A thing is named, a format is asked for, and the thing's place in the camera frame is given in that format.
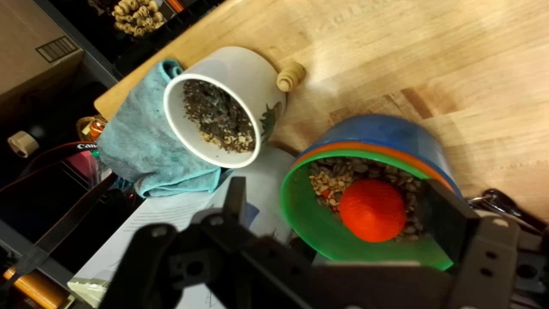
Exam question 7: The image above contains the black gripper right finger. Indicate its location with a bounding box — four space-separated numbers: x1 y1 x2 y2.
417 178 479 266

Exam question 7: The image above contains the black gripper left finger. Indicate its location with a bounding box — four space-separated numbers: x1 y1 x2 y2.
223 176 247 223

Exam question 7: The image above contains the red ball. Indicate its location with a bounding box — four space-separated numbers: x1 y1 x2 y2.
340 178 407 243

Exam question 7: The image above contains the stacked blue green bowl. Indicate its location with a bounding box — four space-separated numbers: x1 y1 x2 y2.
280 115 460 271

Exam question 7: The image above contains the small white ceramic cup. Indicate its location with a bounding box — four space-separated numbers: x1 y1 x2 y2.
163 46 287 168

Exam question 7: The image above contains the teal cloth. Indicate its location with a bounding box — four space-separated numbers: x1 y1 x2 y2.
98 58 230 197

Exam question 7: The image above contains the cardboard box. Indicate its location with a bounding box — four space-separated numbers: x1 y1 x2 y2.
0 0 84 99

